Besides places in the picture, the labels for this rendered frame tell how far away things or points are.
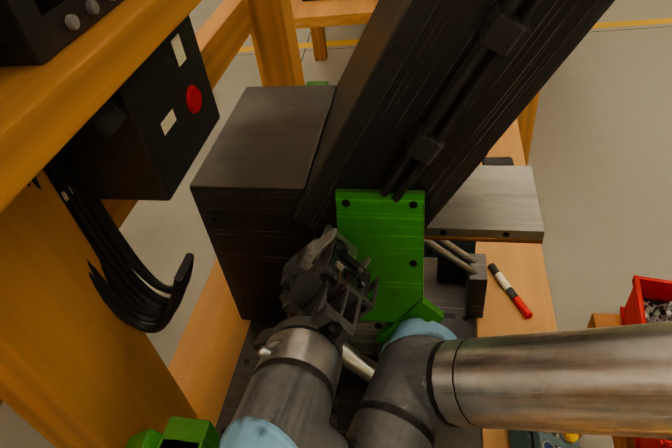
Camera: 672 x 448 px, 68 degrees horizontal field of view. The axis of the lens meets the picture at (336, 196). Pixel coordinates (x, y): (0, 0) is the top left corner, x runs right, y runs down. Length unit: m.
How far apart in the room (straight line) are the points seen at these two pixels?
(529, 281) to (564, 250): 1.34
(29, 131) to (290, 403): 0.27
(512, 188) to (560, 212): 1.68
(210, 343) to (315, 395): 0.62
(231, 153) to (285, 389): 0.48
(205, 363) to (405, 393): 0.58
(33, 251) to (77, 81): 0.21
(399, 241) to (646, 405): 0.37
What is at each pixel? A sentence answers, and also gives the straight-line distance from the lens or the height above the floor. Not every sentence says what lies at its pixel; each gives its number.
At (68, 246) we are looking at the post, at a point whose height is 1.33.
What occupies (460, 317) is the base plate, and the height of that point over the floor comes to 0.90.
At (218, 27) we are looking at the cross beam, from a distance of 1.21.
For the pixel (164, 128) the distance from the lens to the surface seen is 0.57.
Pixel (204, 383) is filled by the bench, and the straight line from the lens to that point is 0.99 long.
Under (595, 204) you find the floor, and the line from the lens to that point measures 2.64.
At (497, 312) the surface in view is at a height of 0.90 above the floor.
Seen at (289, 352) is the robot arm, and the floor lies 1.32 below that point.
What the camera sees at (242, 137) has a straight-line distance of 0.85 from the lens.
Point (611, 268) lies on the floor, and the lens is 2.37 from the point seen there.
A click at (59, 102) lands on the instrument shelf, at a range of 0.42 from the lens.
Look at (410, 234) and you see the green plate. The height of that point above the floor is 1.22.
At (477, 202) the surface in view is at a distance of 0.84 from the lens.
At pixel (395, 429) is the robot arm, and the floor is 1.26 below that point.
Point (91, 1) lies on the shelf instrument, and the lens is 0.51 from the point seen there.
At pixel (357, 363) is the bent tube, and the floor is 1.03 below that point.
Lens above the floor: 1.69
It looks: 41 degrees down
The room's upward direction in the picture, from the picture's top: 8 degrees counter-clockwise
